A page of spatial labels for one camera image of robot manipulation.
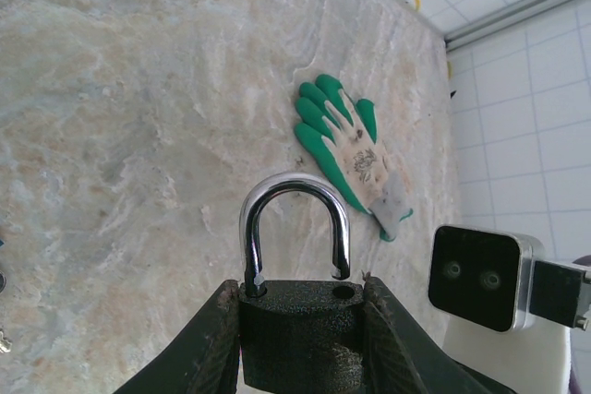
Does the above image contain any green and beige work glove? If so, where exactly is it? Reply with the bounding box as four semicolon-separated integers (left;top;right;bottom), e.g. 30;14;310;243
293;73;415;243

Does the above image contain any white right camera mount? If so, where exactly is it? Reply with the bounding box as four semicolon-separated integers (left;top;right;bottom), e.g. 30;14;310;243
441;327;576;394

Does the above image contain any black padlock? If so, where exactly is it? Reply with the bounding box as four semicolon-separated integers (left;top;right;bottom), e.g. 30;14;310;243
237;171;367;394

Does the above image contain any aluminium frame post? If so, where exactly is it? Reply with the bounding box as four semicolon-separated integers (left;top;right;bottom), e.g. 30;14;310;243
444;0;591;53

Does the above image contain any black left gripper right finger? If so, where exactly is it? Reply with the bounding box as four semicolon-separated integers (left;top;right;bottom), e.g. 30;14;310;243
361;275;507;394

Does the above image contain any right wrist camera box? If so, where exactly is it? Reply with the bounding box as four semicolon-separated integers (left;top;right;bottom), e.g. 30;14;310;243
428;224;546;334

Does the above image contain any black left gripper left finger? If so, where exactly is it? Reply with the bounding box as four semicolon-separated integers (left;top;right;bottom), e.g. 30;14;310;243
113;278;242;394

